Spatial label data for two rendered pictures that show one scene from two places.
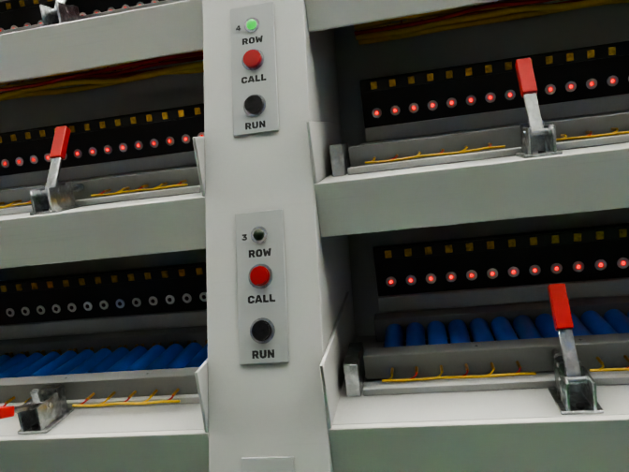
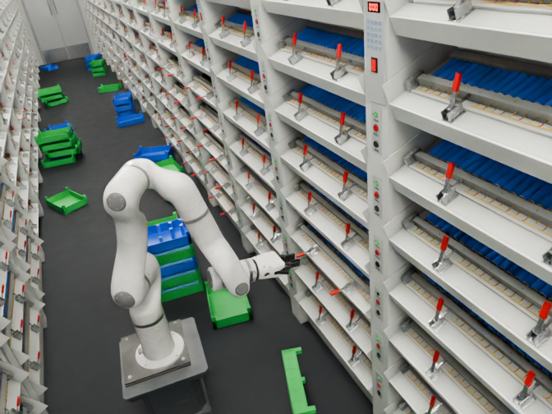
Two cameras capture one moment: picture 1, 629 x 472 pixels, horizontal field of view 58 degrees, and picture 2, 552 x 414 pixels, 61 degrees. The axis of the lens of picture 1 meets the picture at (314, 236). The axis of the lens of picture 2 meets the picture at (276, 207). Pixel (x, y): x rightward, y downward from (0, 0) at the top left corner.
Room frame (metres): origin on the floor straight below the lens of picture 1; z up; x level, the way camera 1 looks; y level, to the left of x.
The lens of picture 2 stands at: (-0.35, -0.73, 1.65)
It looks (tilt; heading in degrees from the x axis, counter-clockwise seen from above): 30 degrees down; 58
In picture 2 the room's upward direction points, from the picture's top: 8 degrees counter-clockwise
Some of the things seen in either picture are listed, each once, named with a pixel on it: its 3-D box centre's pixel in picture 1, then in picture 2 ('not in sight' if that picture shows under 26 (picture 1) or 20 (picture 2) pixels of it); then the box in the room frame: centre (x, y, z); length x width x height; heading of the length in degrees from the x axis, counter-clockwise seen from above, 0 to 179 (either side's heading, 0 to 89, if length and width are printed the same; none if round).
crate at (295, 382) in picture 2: not in sight; (300, 395); (0.27, 0.30, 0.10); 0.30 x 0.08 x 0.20; 62
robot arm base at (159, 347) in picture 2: not in sight; (154, 333); (-0.10, 0.69, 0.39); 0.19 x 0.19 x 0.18
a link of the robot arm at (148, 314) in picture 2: not in sight; (142, 286); (-0.08, 0.71, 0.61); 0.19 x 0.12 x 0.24; 49
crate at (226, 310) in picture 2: not in sight; (227, 300); (0.37, 1.05, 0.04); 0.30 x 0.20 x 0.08; 69
